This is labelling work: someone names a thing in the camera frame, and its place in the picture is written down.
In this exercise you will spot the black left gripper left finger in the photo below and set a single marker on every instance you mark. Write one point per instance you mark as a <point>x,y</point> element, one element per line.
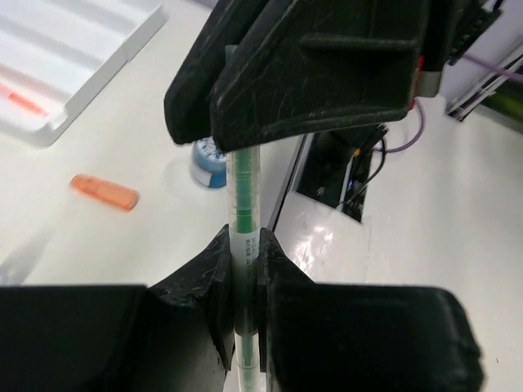
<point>176,335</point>

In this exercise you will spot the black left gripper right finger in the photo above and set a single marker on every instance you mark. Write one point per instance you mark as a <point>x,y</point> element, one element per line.
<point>348,337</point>

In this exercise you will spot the small blue jar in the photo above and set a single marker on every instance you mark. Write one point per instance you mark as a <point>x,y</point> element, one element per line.
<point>208,164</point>

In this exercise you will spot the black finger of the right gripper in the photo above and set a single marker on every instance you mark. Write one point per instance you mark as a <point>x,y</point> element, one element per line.
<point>186,102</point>
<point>308,66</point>

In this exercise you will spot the orange translucent cap case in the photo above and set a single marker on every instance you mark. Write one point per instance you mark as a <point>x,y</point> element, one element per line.
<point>106,192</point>

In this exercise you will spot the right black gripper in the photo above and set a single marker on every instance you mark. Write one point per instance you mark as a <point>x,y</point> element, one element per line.
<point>452,28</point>

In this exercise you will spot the green highlighter pen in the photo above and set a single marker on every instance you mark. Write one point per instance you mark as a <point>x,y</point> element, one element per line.
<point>243,176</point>

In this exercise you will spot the orange highlighter pen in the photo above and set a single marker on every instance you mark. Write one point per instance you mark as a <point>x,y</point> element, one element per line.
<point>22,101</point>

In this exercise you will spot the white divided organizer tray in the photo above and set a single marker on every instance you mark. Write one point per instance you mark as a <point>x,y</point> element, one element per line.
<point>61,54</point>

